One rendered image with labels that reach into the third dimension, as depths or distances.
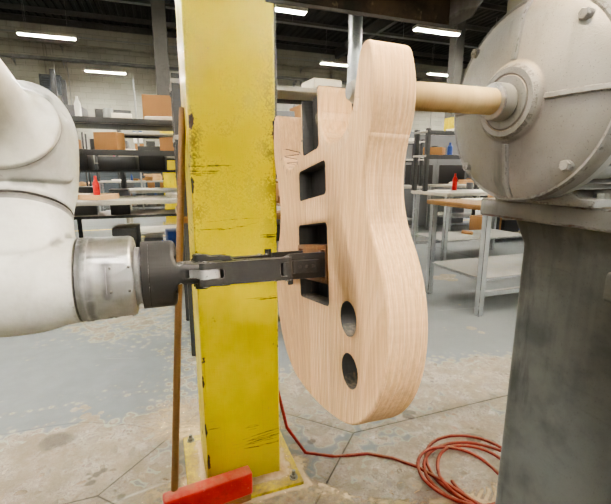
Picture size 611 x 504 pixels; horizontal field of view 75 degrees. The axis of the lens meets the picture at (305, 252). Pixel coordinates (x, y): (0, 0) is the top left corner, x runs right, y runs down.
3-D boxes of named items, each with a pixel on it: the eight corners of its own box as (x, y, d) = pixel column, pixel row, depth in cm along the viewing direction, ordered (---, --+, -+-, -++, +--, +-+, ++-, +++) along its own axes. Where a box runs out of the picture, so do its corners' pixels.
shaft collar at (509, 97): (521, 80, 48) (515, 120, 49) (492, 85, 52) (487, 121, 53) (508, 79, 47) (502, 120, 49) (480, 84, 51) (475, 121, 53)
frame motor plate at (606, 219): (620, 208, 80) (623, 189, 79) (796, 222, 58) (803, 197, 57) (478, 215, 68) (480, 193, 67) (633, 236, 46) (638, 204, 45)
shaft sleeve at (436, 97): (503, 86, 48) (499, 114, 49) (483, 89, 51) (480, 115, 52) (372, 74, 42) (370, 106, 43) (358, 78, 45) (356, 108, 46)
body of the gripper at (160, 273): (143, 303, 49) (220, 295, 52) (139, 314, 41) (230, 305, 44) (139, 241, 48) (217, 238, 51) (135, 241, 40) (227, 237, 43)
